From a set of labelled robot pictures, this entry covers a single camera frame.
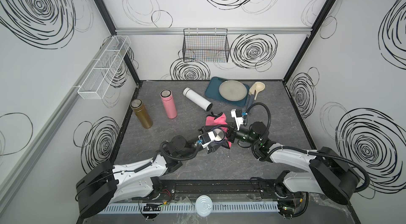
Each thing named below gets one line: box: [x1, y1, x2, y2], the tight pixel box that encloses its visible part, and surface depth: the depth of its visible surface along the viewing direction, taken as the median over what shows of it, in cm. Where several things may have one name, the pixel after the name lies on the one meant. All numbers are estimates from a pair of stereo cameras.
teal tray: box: [204, 76, 250, 107], surface depth 115 cm
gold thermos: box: [130, 98, 153, 129], surface depth 88 cm
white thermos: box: [182, 87, 213, 112], surface depth 108 cm
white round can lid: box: [195, 194, 214, 218], surface depth 67 cm
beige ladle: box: [248, 81, 266, 101], surface depth 115 cm
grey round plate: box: [218, 80, 248, 102], surface depth 116 cm
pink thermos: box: [159, 88, 178, 120], surface depth 88 cm
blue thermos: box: [211, 126, 226, 144], surface depth 62 cm
